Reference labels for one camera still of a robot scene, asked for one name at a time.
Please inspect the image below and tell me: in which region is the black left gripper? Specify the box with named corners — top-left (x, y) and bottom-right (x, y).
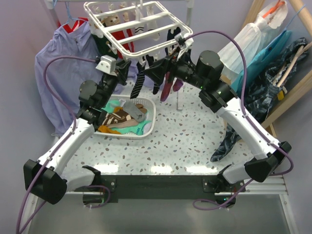
top-left (98, 58), bottom-right (131, 108)

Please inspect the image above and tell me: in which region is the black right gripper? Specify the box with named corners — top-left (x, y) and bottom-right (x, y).
top-left (143, 45), bottom-right (207, 90)

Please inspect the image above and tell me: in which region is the black white striped sock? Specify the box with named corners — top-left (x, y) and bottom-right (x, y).
top-left (130, 61), bottom-right (146, 99)

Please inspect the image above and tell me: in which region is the white clip sock hanger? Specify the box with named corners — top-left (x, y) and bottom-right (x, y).
top-left (83, 0), bottom-right (193, 60)

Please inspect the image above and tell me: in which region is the brown patterned sock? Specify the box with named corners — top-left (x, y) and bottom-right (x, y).
top-left (102, 110), bottom-right (134, 126)

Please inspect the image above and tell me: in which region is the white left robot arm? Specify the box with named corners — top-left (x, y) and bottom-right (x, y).
top-left (23, 56), bottom-right (131, 204)

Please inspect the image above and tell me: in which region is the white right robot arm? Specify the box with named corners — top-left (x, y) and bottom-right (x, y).
top-left (144, 50), bottom-right (291, 192)

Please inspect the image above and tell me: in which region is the maroon orange-cuff sock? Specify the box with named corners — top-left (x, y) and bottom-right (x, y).
top-left (160, 72), bottom-right (173, 102)

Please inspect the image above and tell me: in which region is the dark green dotted sock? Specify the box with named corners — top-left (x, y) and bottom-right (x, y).
top-left (89, 23), bottom-right (117, 59)

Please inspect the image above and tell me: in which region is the red hanging sock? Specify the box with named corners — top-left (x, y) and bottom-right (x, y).
top-left (112, 29), bottom-right (135, 59)

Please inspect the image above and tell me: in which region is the white black-striped hanging sock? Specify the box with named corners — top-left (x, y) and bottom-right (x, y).
top-left (135, 21), bottom-right (160, 41)

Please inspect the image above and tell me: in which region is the navy patterned hanging sock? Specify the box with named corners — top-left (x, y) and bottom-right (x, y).
top-left (165, 27), bottom-right (181, 56)

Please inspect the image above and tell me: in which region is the tan brown sock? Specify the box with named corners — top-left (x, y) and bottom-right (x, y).
top-left (136, 104), bottom-right (147, 114)

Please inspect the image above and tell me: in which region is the grey sock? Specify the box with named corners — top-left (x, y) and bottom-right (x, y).
top-left (123, 101), bottom-right (146, 122)

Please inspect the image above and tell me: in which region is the lavender hanging shirt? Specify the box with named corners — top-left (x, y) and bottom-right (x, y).
top-left (35, 20), bottom-right (102, 136)

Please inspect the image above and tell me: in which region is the mint green sock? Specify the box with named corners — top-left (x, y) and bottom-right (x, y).
top-left (101, 99), bottom-right (152, 136)

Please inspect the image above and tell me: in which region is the red hanging garment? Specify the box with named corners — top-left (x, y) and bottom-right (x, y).
top-left (62, 17), bottom-right (88, 33)

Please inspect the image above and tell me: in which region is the mustard yellow sock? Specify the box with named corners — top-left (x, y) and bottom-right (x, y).
top-left (98, 107), bottom-right (123, 135)

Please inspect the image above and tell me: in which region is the teal hanging shirt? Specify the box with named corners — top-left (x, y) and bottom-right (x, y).
top-left (244, 30), bottom-right (292, 96)

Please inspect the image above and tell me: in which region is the dark blue patterned garment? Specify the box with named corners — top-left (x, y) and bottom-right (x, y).
top-left (210, 37), bottom-right (312, 163)

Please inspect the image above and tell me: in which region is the white pleated hanging garment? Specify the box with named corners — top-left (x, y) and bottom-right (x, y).
top-left (218, 0), bottom-right (288, 83)

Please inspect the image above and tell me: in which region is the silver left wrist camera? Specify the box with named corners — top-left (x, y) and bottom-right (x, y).
top-left (96, 55), bottom-right (117, 75)

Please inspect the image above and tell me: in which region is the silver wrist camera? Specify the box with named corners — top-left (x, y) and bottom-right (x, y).
top-left (175, 33), bottom-right (194, 60)
top-left (96, 55), bottom-right (117, 75)

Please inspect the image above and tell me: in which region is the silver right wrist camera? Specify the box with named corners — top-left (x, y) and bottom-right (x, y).
top-left (175, 33), bottom-right (194, 60)

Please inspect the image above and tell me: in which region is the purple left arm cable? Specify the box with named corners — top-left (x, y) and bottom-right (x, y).
top-left (16, 55), bottom-right (112, 234)

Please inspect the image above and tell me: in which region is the light blue wire hanger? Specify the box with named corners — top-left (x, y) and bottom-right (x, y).
top-left (53, 0), bottom-right (86, 25)

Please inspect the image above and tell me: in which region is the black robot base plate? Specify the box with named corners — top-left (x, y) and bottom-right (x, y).
top-left (78, 174), bottom-right (247, 209)

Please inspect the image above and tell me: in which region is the wooden clothes rack frame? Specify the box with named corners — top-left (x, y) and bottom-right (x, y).
top-left (242, 0), bottom-right (312, 136)

